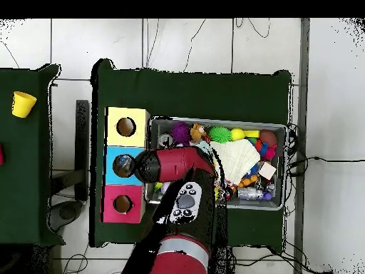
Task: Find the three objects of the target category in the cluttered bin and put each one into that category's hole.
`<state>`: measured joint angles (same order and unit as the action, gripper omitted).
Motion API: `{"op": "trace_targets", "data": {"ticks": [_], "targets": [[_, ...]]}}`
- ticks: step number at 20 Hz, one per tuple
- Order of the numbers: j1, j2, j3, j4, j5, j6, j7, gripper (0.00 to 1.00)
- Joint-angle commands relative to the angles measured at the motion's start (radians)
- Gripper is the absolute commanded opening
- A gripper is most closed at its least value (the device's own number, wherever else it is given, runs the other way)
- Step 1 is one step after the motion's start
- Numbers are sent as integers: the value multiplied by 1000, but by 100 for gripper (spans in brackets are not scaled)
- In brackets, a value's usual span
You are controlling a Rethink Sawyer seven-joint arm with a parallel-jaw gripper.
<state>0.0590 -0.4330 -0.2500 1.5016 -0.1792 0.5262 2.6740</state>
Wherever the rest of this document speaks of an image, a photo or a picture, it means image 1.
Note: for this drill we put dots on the yellow plastic cup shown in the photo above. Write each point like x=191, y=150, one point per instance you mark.
x=22, y=105

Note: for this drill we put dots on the purple spiky ball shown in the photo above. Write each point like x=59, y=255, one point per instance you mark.
x=181, y=133

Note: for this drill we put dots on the wooden three-hole box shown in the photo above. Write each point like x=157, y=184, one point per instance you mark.
x=125, y=131

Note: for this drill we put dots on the dark green side-table cloth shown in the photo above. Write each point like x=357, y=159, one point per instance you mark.
x=25, y=171

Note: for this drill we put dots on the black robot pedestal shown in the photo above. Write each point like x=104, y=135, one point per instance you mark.
x=221, y=262

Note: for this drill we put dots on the silver mesh bin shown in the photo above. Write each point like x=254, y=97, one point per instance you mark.
x=281, y=197

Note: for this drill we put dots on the wooden block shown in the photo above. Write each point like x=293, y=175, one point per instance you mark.
x=267, y=170

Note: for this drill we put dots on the silver drink can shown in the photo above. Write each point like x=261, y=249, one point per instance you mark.
x=165, y=139

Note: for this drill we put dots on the cream knitted cloth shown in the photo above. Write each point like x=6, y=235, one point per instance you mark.
x=236, y=159

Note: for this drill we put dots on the pink cup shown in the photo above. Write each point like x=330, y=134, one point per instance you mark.
x=1, y=155

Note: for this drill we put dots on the dark green table cloth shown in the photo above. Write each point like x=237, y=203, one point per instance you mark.
x=199, y=94

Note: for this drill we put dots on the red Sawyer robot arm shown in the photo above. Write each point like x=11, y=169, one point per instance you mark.
x=176, y=165

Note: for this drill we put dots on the yellow smooth ball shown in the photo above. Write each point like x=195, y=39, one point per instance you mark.
x=237, y=134

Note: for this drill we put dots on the green koosh ball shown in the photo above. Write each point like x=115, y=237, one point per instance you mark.
x=219, y=134

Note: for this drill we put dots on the black stand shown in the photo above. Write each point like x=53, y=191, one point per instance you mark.
x=82, y=142

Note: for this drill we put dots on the brown red ball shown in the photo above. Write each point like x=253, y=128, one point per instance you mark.
x=268, y=137

